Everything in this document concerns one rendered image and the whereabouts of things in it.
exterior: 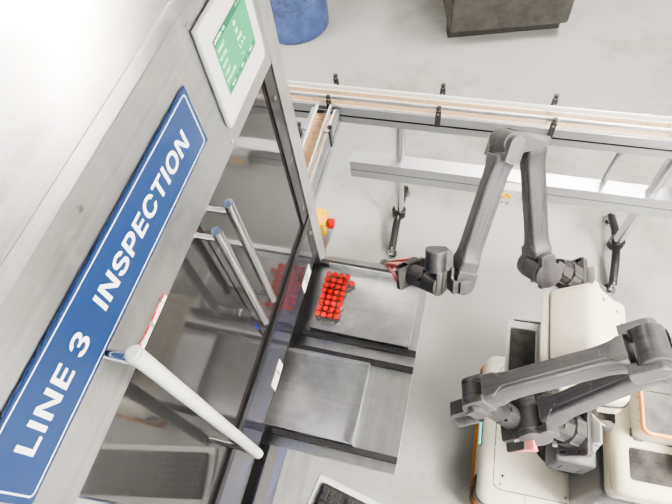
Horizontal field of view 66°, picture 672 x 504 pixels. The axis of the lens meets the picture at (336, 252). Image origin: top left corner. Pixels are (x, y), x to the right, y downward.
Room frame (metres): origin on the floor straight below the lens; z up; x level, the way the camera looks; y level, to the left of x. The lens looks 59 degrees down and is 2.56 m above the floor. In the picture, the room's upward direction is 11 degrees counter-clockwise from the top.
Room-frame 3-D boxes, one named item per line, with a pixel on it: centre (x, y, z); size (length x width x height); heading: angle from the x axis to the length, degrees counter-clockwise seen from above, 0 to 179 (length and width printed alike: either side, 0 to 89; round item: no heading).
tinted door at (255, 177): (0.78, 0.16, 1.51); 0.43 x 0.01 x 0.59; 157
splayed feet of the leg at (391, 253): (1.68, -0.40, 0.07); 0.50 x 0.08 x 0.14; 157
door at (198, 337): (0.37, 0.34, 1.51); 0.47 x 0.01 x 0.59; 157
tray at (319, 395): (0.51, 0.16, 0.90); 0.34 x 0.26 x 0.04; 67
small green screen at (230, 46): (0.84, 0.11, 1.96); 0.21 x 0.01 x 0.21; 157
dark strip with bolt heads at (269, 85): (0.96, 0.08, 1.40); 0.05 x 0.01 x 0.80; 157
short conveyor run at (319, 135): (1.42, 0.06, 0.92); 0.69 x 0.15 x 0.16; 157
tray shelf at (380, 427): (0.64, 0.03, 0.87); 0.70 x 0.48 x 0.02; 157
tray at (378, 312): (0.78, -0.07, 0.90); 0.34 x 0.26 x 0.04; 66
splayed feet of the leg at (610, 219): (1.23, -1.45, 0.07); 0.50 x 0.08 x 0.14; 157
